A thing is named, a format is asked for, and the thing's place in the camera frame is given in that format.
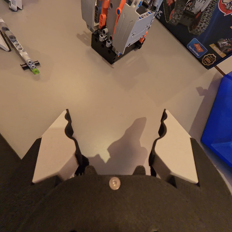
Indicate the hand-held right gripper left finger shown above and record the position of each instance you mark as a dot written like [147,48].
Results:
[56,150]

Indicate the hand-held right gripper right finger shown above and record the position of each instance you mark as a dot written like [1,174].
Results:
[174,150]

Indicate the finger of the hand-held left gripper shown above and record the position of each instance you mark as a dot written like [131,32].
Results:
[3,44]
[17,4]

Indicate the grey brick beam with holes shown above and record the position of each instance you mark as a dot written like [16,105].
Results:
[17,44]

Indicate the black cross axle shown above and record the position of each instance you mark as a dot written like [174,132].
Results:
[22,66]

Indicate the blue plastic bin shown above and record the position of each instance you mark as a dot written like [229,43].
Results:
[221,117]

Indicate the grey orange brick model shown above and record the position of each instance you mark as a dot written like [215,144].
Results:
[125,27]

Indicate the printed toy box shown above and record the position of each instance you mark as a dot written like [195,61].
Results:
[199,27]

